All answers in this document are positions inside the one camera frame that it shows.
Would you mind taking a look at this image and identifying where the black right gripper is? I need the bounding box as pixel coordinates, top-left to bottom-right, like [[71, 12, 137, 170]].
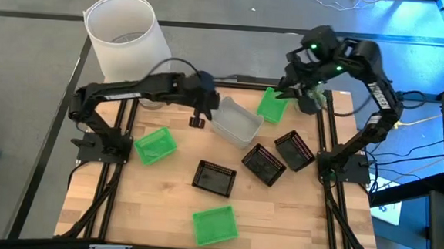
[[274, 50, 326, 116]]

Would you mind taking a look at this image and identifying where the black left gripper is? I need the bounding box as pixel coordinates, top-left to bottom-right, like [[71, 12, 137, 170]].
[[183, 70, 223, 130]]

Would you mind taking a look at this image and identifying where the green plastic mesh basket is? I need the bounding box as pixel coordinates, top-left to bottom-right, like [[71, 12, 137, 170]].
[[255, 86, 291, 126], [190, 202, 241, 249], [132, 125, 180, 168]]

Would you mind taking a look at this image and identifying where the black plastic mesh basket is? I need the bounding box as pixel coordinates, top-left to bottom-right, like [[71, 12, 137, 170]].
[[239, 142, 288, 189], [272, 129, 318, 174], [190, 159, 238, 199]]

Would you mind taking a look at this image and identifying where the small green potted plant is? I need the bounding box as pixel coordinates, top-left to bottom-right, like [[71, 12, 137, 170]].
[[294, 80, 328, 116]]

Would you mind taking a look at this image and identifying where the white shade chrome table lamp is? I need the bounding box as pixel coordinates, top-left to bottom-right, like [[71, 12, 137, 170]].
[[76, 0, 177, 111]]

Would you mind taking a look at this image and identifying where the black desk foot bar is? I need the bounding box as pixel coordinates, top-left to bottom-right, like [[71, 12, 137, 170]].
[[395, 90, 443, 103]]

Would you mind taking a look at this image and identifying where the black diagonal beam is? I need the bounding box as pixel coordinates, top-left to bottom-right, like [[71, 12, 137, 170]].
[[369, 168, 444, 212]]

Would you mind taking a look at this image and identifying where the white printed paper sheet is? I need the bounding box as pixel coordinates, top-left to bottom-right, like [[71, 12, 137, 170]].
[[369, 176, 405, 226]]

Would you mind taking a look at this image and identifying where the black rectangular mount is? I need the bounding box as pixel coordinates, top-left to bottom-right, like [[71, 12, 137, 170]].
[[213, 72, 288, 88]]

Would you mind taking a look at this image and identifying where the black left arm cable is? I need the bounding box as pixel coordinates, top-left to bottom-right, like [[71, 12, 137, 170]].
[[146, 56, 204, 86]]

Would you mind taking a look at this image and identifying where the yellow power cable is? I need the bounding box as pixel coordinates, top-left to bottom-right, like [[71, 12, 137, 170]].
[[397, 113, 442, 130]]

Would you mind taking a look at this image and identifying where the silver metal bracket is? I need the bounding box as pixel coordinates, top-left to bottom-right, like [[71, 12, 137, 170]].
[[88, 242, 133, 249]]

